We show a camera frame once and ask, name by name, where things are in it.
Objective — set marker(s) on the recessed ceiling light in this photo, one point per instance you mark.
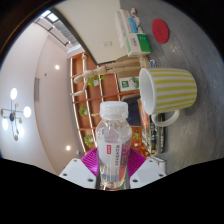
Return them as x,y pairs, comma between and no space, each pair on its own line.
68,147
57,67

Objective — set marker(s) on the small colourful sticker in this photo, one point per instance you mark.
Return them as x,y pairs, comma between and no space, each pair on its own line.
152,63
133,11

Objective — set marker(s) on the tall green-white carton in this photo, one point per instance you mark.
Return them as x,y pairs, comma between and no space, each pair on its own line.
129,84

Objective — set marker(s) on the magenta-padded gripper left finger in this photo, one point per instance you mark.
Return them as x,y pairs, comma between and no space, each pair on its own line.
76,171

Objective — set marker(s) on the ceiling air vent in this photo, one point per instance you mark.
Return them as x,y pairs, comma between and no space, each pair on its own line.
36,89

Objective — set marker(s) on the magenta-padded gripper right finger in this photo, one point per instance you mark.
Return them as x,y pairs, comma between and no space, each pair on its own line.
148,171

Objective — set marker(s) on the grey curtain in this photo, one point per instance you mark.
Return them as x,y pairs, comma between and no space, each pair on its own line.
66,33

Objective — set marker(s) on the small green-white box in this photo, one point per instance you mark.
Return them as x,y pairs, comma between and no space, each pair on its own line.
138,44

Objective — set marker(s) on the clear plastic water bottle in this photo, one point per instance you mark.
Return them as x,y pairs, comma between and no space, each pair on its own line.
113,146

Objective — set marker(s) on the white wall switch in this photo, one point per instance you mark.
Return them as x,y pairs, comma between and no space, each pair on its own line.
107,43

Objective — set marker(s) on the yellow striped white mug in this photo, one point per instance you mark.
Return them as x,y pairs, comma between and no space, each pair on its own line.
173,90

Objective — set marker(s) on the window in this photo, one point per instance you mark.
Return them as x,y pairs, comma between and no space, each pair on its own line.
50,16

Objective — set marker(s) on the stack of white books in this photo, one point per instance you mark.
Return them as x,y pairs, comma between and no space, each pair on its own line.
123,25

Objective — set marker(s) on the orange wooden shelf unit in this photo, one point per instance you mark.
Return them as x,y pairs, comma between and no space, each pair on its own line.
78,103

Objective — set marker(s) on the flat round red coaster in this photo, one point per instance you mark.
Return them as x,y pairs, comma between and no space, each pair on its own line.
160,31

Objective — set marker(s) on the branched ceiling lamp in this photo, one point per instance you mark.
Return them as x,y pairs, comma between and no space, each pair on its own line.
13,115

